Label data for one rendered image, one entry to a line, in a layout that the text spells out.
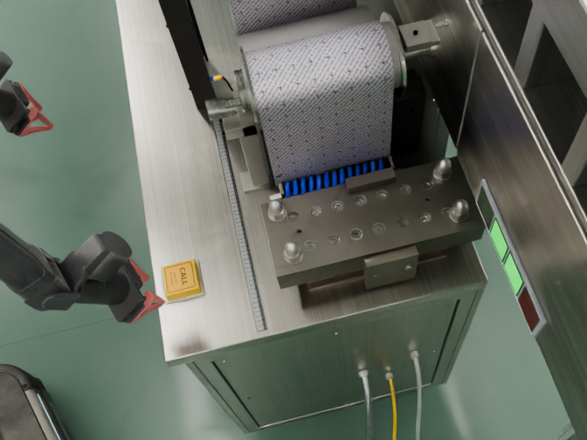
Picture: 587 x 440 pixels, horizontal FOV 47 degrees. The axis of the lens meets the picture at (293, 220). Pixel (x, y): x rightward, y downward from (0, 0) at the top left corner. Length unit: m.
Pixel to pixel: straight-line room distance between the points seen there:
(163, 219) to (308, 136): 0.43
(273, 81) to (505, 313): 1.44
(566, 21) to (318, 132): 0.57
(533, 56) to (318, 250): 0.57
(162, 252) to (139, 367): 0.96
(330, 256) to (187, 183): 0.43
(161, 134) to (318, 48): 0.59
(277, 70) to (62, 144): 1.86
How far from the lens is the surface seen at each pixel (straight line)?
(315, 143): 1.25
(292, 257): 1.23
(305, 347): 1.47
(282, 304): 1.36
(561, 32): 0.80
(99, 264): 1.08
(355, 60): 1.14
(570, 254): 0.89
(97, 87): 3.02
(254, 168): 1.42
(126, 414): 2.34
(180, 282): 1.39
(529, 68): 0.90
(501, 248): 1.10
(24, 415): 2.20
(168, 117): 1.65
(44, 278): 1.02
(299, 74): 1.13
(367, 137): 1.28
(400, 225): 1.29
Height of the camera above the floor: 2.16
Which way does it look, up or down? 61 degrees down
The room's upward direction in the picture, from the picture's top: 12 degrees counter-clockwise
